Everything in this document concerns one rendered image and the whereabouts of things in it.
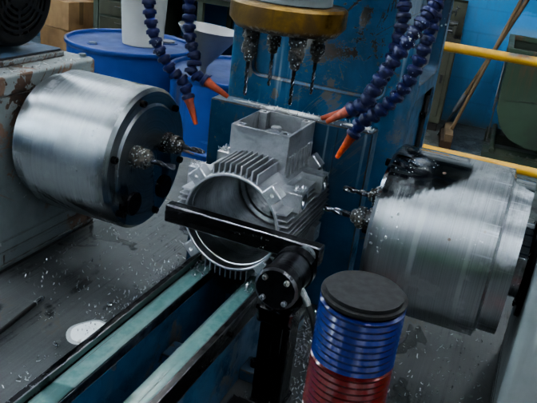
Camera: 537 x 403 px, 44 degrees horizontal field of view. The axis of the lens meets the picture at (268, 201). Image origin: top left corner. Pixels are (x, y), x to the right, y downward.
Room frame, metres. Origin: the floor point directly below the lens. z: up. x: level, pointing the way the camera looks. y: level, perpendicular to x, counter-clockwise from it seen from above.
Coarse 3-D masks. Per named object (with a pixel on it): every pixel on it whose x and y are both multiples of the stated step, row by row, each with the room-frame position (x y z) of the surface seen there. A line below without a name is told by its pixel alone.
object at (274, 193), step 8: (312, 160) 1.06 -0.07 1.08; (320, 160) 1.07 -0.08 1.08; (200, 168) 0.94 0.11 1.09; (208, 168) 0.95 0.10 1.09; (312, 168) 1.06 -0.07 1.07; (192, 176) 0.94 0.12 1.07; (200, 176) 0.94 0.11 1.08; (264, 192) 0.90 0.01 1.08; (272, 192) 0.90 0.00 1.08; (280, 192) 0.90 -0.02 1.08; (272, 200) 0.89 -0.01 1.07; (280, 200) 0.89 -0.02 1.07; (192, 248) 0.94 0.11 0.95; (192, 256) 0.94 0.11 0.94; (264, 264) 0.90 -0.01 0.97; (256, 272) 0.90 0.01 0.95
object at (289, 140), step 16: (256, 112) 1.09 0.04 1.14; (272, 112) 1.11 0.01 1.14; (240, 128) 1.00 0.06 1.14; (256, 128) 1.10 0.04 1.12; (272, 128) 1.05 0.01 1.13; (288, 128) 1.10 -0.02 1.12; (304, 128) 1.04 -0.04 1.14; (240, 144) 1.00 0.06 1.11; (256, 144) 0.99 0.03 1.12; (272, 144) 0.98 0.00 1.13; (288, 144) 0.98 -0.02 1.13; (304, 144) 1.05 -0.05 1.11; (288, 160) 0.98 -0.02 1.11; (304, 160) 1.05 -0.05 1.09
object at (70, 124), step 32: (32, 96) 1.08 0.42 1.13; (64, 96) 1.06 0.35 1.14; (96, 96) 1.05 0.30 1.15; (128, 96) 1.05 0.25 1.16; (160, 96) 1.11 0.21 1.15; (32, 128) 1.03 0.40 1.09; (64, 128) 1.01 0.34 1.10; (96, 128) 1.00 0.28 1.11; (128, 128) 1.02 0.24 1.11; (160, 128) 1.11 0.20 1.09; (32, 160) 1.02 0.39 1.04; (64, 160) 1.00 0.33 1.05; (96, 160) 0.98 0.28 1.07; (128, 160) 1.02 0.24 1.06; (32, 192) 1.05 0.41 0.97; (64, 192) 1.01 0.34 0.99; (96, 192) 0.98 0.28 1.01; (128, 192) 1.02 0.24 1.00; (160, 192) 1.11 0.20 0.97; (128, 224) 1.03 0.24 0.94
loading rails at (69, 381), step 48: (192, 288) 0.88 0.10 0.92; (240, 288) 0.90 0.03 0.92; (96, 336) 0.71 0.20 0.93; (144, 336) 0.76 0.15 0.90; (192, 336) 0.75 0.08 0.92; (240, 336) 0.81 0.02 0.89; (48, 384) 0.62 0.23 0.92; (96, 384) 0.66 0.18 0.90; (144, 384) 0.64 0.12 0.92; (192, 384) 0.68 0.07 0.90
